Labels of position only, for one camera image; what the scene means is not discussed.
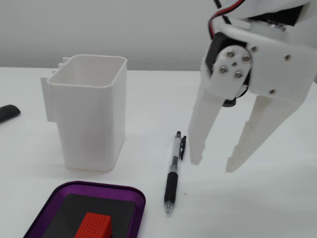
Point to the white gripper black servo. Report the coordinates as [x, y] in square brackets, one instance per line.
[268, 72]

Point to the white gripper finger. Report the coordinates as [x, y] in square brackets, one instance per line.
[203, 119]

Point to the red cube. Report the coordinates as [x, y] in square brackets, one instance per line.
[94, 225]

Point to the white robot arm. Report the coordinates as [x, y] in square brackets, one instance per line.
[272, 7]

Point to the black clear ballpoint pen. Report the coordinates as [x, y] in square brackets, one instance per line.
[171, 183]

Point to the white plastic container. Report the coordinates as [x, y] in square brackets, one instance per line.
[86, 124]

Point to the purple tray black pad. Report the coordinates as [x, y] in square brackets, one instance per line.
[99, 189]

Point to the black rounded object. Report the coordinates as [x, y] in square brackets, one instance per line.
[8, 111]

